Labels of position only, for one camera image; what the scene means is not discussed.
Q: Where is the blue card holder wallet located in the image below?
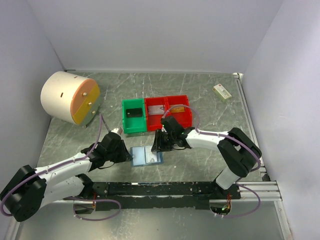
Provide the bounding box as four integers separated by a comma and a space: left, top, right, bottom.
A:
130, 145, 164, 167

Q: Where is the gold credit card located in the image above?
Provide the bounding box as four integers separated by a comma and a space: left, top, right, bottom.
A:
170, 104, 186, 114

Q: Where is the round drawer cabinet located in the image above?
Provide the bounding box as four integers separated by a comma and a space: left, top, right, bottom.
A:
40, 71, 102, 127

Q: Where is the black credit card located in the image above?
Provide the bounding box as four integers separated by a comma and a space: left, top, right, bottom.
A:
125, 107, 143, 118

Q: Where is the red plastic bin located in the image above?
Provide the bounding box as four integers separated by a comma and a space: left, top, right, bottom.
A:
165, 95, 193, 128
144, 96, 168, 132

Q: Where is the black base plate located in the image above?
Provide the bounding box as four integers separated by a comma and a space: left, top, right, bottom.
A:
76, 181, 241, 210

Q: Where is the small white card box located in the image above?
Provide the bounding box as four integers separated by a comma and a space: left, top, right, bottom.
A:
212, 83, 232, 102

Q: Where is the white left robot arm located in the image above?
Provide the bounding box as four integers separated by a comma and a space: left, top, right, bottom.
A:
0, 128, 132, 222

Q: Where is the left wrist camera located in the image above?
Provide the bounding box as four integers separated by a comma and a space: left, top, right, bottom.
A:
111, 127, 123, 136

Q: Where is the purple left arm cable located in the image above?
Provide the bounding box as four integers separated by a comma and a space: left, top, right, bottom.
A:
0, 113, 122, 222

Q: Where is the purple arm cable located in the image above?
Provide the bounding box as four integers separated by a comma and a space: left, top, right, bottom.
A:
160, 105, 262, 219
0, 113, 122, 222

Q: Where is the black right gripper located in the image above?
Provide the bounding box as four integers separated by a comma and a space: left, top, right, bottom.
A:
151, 129, 176, 153

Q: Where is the green plastic bin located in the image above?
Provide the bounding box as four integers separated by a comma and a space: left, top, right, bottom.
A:
122, 98, 147, 134

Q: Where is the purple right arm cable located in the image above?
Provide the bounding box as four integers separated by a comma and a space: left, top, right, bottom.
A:
160, 105, 262, 219

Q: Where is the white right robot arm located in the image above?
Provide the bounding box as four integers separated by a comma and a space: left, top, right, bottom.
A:
151, 115, 262, 199

